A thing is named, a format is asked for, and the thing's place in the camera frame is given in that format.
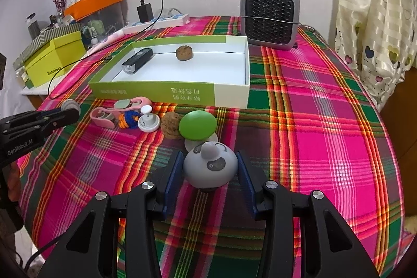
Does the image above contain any green mushroom toy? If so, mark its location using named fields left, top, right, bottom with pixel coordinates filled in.
left=179, top=110, right=219, bottom=151

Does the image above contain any white power strip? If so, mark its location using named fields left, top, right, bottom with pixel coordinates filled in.
left=122, top=14, right=190, bottom=34

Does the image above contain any small green container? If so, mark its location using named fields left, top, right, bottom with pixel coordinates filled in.
left=88, top=20, right=105, bottom=38

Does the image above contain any grey space heater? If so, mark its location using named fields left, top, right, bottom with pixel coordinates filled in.
left=240, top=0, right=301, bottom=51

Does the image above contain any grey zigzag patterned box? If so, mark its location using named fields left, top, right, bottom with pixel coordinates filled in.
left=13, top=22, right=83, bottom=70

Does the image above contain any cream heart print curtain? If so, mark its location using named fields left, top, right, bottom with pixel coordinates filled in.
left=334, top=0, right=417, bottom=112

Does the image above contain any large wrinkled walnut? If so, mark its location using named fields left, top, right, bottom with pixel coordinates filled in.
left=161, top=112, right=182, bottom=139

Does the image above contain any dark glass jar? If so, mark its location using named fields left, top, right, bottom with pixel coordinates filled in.
left=26, top=14, right=40, bottom=39

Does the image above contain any orange lidded clear bin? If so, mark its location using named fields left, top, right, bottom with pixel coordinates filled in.
left=63, top=0, right=126, bottom=38

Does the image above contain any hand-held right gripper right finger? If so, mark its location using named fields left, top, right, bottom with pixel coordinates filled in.
left=235, top=150, right=380, bottom=278

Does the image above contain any pink white tube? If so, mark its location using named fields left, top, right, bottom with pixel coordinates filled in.
left=86, top=30, right=126, bottom=54

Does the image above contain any blue orange knitted toy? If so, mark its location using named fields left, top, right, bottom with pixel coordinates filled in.
left=118, top=110, right=141, bottom=130

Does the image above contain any pink case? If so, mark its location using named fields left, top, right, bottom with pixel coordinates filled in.
left=90, top=107, right=119, bottom=129

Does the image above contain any black charger adapter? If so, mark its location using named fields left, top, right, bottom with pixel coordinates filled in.
left=137, top=3, right=154, bottom=23

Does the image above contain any plaid tablecloth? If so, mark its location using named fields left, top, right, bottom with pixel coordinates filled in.
left=18, top=16, right=409, bottom=278

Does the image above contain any black charger cable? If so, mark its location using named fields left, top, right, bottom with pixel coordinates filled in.
left=48, top=0, right=163, bottom=99

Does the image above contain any person's left hand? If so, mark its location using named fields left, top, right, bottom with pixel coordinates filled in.
left=7, top=163, right=21, bottom=204

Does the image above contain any lime green box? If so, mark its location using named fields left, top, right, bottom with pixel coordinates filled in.
left=24, top=31, right=88, bottom=87

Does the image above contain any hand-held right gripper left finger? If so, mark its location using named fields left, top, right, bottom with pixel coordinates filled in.
left=37, top=150, right=186, bottom=278

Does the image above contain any black flashlight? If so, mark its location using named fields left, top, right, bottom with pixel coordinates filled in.
left=121, top=48, right=154, bottom=75

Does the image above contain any green white cardboard box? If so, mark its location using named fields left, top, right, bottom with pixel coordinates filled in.
left=89, top=35, right=251, bottom=109

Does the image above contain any small brown walnut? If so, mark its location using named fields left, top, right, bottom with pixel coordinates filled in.
left=175, top=46, right=194, bottom=61

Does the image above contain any grey panda mushroom toy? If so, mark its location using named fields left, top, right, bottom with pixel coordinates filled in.
left=183, top=141, right=237, bottom=190

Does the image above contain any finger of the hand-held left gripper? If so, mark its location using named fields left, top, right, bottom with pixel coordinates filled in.
left=0, top=99, right=81, bottom=129
left=10, top=110, right=81, bottom=139

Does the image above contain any white suction knob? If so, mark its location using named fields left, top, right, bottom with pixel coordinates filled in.
left=137, top=105, right=161, bottom=133

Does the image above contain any pink clip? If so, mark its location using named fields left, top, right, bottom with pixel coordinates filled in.
left=109, top=96, right=152, bottom=112

